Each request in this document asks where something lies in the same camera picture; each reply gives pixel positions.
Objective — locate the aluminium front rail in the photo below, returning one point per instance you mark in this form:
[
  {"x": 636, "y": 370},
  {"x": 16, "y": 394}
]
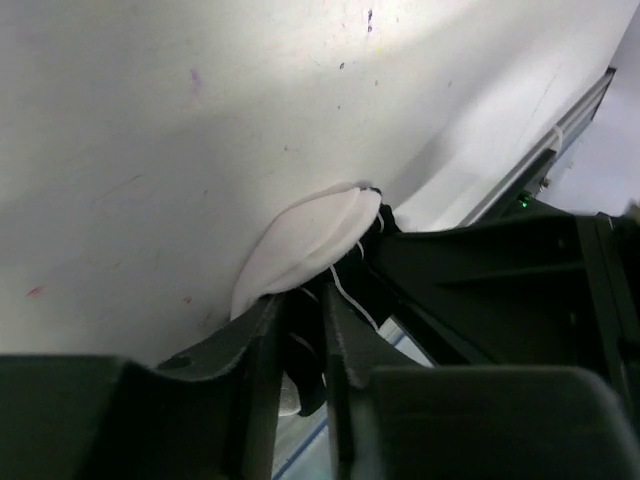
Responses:
[{"x": 517, "y": 192}]

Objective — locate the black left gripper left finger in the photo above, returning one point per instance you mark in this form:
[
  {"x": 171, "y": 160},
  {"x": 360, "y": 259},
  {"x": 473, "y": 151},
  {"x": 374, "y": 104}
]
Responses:
[{"x": 209, "y": 412}]

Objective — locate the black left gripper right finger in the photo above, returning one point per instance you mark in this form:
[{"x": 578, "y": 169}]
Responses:
[{"x": 392, "y": 418}]

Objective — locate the black white striped sock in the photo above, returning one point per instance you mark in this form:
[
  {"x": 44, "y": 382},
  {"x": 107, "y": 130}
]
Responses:
[{"x": 325, "y": 238}]

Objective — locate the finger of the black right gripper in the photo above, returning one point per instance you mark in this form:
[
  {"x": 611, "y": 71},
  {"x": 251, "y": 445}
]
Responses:
[{"x": 546, "y": 289}]

